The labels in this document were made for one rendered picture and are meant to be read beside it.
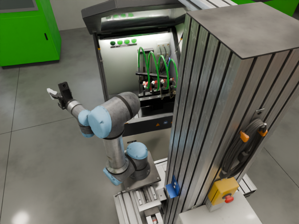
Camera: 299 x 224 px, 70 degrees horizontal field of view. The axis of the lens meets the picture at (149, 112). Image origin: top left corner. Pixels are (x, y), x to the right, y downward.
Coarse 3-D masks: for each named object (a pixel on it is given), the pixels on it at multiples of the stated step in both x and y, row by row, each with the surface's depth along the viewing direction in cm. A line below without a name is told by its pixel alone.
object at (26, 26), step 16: (0, 0) 311; (16, 0) 315; (32, 0) 320; (48, 0) 386; (0, 16) 326; (16, 16) 330; (32, 16) 335; (48, 16) 365; (0, 32) 341; (16, 32) 346; (32, 32) 352; (48, 32) 358; (0, 48) 358; (16, 48) 364; (32, 48) 370; (48, 48) 376; (0, 64) 377; (16, 64) 388; (32, 64) 395
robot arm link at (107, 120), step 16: (96, 112) 79; (112, 112) 80; (128, 112) 84; (96, 128) 82; (112, 128) 81; (112, 144) 91; (112, 160) 101; (128, 160) 111; (112, 176) 107; (128, 176) 115
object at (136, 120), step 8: (168, 112) 181; (136, 120) 175; (144, 120) 175; (152, 120) 177; (160, 120) 180; (168, 120) 182; (128, 128) 176; (136, 128) 179; (144, 128) 182; (152, 128) 184; (160, 128) 187
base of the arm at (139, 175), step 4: (148, 164) 129; (144, 168) 125; (148, 168) 130; (136, 172) 125; (140, 172) 125; (144, 172) 126; (148, 172) 130; (132, 176) 129; (136, 176) 126; (140, 176) 126; (144, 176) 128
